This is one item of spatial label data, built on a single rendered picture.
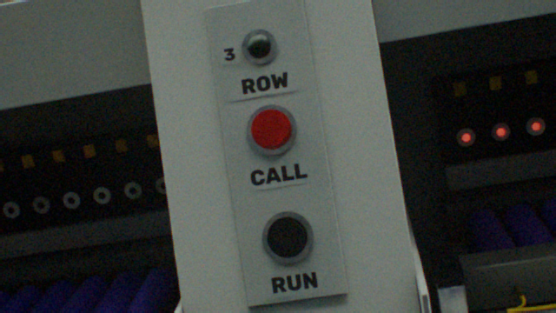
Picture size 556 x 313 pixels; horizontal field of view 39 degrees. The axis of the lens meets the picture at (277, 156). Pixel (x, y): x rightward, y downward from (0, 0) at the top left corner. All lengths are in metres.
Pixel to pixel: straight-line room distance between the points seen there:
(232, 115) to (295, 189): 0.04
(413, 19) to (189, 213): 0.12
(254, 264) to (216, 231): 0.02
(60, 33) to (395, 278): 0.17
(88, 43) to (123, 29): 0.02
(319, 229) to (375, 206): 0.02
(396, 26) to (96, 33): 0.13
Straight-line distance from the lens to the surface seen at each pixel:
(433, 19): 0.33
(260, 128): 0.31
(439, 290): 0.35
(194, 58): 0.33
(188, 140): 0.32
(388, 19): 0.33
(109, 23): 0.35
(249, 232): 0.31
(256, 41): 0.32
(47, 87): 0.36
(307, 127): 0.31
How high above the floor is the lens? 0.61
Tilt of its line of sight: 5 degrees up
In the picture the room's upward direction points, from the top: 9 degrees counter-clockwise
